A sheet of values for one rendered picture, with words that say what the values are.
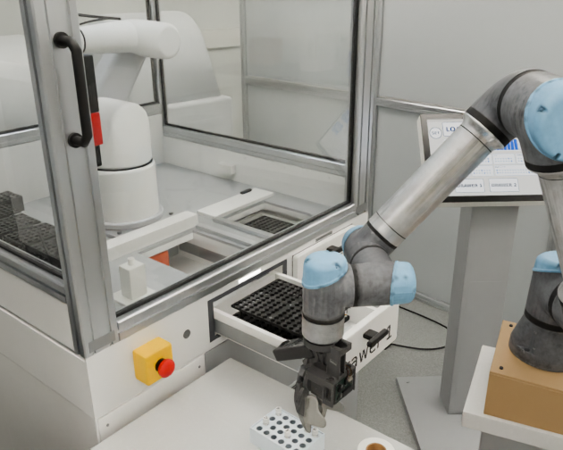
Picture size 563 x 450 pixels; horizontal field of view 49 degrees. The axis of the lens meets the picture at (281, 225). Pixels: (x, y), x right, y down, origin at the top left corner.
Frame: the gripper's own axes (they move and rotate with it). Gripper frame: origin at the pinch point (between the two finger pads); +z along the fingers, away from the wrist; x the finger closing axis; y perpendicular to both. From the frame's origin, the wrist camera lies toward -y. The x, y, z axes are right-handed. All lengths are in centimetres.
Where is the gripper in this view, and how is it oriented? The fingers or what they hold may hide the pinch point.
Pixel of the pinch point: (312, 419)
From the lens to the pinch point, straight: 124.5
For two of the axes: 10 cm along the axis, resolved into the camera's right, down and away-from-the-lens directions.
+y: 7.5, 2.5, -6.1
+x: 6.6, -2.9, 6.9
